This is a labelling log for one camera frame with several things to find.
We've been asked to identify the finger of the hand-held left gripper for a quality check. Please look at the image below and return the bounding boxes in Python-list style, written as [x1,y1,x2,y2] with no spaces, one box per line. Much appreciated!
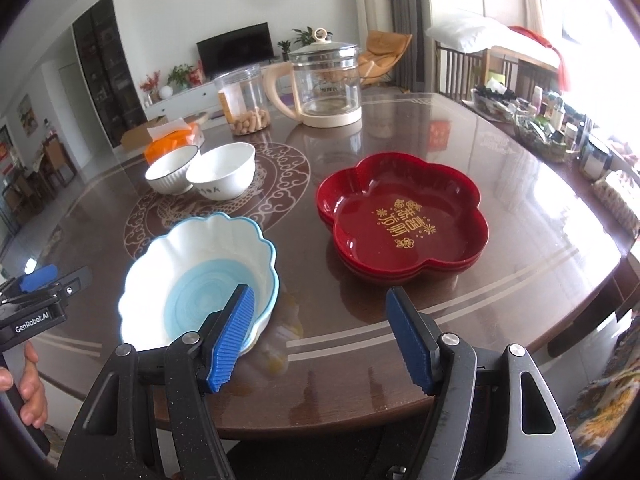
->
[0,266,94,311]
[19,263,57,293]

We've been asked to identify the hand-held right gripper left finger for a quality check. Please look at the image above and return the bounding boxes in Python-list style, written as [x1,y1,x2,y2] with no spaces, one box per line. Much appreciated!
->
[55,283,256,480]

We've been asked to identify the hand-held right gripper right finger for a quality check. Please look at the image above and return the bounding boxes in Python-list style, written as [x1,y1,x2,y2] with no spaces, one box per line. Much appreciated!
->
[385,286,583,480]

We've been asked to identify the scalloped white and blue bowl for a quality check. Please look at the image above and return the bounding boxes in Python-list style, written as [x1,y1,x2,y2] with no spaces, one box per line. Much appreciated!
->
[118,212,279,358]

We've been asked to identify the person's left hand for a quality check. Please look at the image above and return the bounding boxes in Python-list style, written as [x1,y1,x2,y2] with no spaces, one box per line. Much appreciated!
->
[0,342,49,429]

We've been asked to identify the wooden dining chair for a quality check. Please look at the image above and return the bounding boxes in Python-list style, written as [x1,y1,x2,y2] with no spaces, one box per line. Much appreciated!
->
[2,135,76,211]

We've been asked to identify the ribbed white bowl dark rim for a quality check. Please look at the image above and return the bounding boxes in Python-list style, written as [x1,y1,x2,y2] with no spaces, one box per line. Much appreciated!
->
[145,145,202,196]

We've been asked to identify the cardboard box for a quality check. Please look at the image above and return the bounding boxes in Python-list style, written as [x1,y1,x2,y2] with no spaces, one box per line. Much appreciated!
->
[121,115,168,151]

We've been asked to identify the orange tissue packet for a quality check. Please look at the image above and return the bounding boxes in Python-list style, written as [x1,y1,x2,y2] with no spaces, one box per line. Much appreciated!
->
[144,116,205,165]

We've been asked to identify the plain white bowl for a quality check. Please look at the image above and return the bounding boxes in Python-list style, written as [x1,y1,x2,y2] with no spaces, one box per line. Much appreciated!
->
[186,142,257,202]

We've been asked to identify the floral blanket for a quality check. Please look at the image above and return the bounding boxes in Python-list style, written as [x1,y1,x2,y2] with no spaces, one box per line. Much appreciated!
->
[565,320,640,466]

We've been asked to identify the white television cabinet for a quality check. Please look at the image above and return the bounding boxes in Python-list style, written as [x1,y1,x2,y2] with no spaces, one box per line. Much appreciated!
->
[142,77,281,121]

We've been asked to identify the red flowers in vase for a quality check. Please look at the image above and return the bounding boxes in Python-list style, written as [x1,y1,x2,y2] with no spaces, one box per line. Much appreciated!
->
[140,72,162,106]

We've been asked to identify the dark glass display cabinet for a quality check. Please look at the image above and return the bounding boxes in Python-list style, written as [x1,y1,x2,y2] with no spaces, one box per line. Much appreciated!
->
[71,0,146,148]

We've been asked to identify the leafy plant with red box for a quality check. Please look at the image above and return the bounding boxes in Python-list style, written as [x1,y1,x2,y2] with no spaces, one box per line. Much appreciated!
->
[167,60,206,92]

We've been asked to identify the woven basket of bottles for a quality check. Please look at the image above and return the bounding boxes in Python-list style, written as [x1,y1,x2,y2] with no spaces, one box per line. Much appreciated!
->
[512,110,581,163]

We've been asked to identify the clear plastic snack jar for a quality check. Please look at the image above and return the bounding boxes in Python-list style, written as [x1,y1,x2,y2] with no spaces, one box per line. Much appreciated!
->
[214,63,273,137]

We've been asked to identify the clear bag of bread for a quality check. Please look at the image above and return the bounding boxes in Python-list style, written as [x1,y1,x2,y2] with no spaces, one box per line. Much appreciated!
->
[592,170,640,241]

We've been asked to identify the tray of dark small things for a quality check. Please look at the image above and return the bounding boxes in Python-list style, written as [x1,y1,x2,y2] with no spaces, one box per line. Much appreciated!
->
[472,77,521,121]

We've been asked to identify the wooden slatted crib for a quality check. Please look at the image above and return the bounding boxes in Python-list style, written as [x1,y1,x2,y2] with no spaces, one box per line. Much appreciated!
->
[434,42,561,106]

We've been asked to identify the black flat television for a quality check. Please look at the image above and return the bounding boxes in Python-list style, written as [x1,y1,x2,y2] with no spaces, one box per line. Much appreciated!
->
[196,22,275,80]

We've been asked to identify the tan rocking chair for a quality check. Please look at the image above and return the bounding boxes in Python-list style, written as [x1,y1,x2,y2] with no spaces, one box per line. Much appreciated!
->
[357,30,413,88]

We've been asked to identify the white pillow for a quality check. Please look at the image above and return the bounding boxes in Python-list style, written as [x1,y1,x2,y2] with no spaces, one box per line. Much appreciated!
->
[425,12,561,68]

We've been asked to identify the large green potted plant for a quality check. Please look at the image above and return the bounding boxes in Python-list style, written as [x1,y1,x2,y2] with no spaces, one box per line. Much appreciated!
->
[291,26,321,48]

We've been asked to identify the red cloth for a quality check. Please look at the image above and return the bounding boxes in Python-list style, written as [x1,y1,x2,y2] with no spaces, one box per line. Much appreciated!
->
[510,25,573,88]

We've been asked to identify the grey curtain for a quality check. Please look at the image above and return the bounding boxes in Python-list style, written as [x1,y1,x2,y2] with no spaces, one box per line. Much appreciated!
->
[385,0,431,93]

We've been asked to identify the white tower air conditioner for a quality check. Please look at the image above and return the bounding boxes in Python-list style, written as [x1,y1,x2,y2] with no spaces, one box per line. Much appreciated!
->
[348,0,391,41]

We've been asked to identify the white sheer curtain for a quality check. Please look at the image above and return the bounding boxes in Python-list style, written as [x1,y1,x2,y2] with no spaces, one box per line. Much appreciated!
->
[517,0,551,46]

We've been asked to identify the framed wall picture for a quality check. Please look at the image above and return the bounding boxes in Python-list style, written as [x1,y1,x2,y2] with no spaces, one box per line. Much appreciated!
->
[17,94,38,136]

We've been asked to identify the glass kettle cream handle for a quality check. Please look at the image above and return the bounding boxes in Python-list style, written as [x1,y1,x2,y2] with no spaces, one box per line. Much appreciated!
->
[263,27,363,128]

